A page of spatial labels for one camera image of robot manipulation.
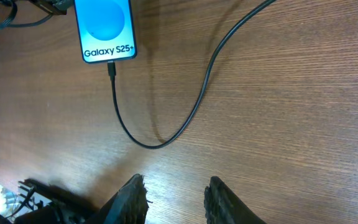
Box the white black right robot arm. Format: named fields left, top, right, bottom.
left=0, top=174, right=263, bottom=224

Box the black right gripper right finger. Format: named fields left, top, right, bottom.
left=204, top=176, right=266, bottom=224

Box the black USB charging cable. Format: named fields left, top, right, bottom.
left=106, top=0, right=278, bottom=150

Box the blue Galaxy S25+ smartphone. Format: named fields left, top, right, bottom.
left=74, top=0, right=137, bottom=63

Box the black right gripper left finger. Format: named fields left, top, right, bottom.
left=85, top=174, right=149, bottom=224

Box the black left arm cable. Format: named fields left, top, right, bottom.
left=0, top=0, right=55, bottom=32

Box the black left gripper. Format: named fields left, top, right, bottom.
left=28, top=0, right=73, bottom=15

